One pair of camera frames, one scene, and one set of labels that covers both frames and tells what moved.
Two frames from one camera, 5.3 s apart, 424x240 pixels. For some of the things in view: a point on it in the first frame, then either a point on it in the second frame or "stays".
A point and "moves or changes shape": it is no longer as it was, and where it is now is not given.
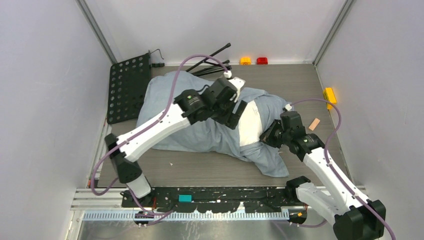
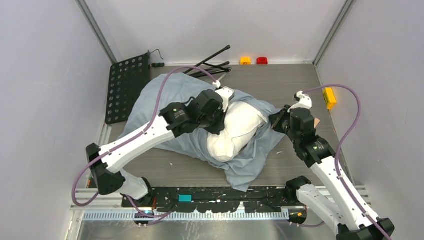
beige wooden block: [314, 124] stays
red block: [262, 60] stays
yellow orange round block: [245, 61] stays
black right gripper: [267, 136] to [277, 119]
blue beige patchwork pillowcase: [159, 91] moves or changes shape
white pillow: [251, 125] moves or changes shape
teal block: [184, 198] stays
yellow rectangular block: [328, 96] stays
